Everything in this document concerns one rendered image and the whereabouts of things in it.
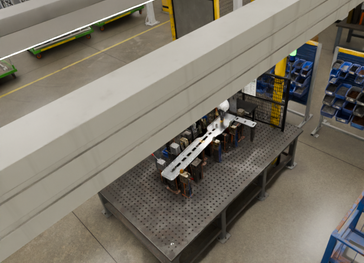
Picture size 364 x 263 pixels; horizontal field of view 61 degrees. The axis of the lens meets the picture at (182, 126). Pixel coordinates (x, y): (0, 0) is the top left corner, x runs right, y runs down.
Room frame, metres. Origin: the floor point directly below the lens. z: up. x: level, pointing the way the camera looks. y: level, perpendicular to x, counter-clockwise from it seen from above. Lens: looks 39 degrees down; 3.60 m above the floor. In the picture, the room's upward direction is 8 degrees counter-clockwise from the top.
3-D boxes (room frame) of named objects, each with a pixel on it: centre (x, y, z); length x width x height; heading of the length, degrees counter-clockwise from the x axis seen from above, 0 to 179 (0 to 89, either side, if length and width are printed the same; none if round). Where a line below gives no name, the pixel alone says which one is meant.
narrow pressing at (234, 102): (3.40, -0.73, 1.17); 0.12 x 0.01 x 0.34; 47
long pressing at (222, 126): (2.86, -0.22, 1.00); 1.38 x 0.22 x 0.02; 137
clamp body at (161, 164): (2.56, 0.30, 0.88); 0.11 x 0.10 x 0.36; 47
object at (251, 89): (3.56, -0.99, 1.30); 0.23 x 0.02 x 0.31; 47
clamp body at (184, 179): (2.32, 0.04, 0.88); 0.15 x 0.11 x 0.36; 47
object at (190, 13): (5.66, -0.48, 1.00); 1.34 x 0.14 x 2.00; 40
